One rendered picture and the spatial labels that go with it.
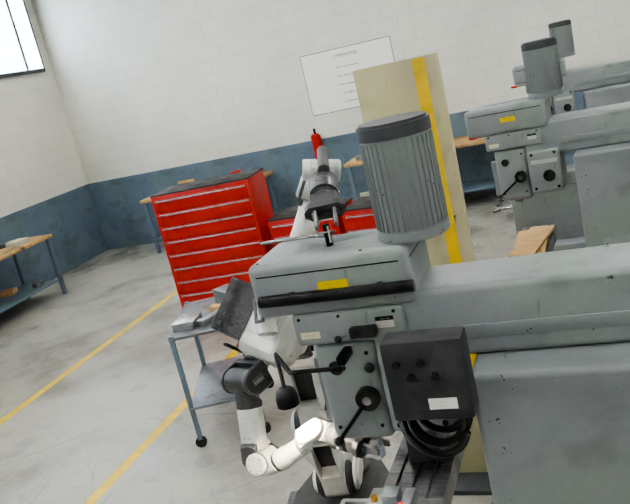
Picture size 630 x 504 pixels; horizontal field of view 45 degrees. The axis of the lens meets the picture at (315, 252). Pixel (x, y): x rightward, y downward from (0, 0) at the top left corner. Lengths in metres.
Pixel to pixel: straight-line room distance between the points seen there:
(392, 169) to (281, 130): 9.96
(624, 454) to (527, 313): 0.41
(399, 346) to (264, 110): 10.27
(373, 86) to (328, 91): 7.75
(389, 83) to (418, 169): 1.86
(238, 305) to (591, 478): 1.28
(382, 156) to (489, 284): 0.43
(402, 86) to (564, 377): 2.17
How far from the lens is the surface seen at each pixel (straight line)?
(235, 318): 2.70
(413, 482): 2.86
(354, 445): 2.43
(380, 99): 3.86
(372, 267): 2.05
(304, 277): 2.12
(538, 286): 2.02
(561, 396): 2.01
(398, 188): 2.01
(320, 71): 11.60
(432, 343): 1.82
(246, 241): 7.54
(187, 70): 12.45
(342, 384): 2.25
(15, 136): 12.70
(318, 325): 2.17
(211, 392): 5.60
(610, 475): 2.11
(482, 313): 2.06
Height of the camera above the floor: 2.41
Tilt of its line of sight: 14 degrees down
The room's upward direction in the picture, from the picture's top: 13 degrees counter-clockwise
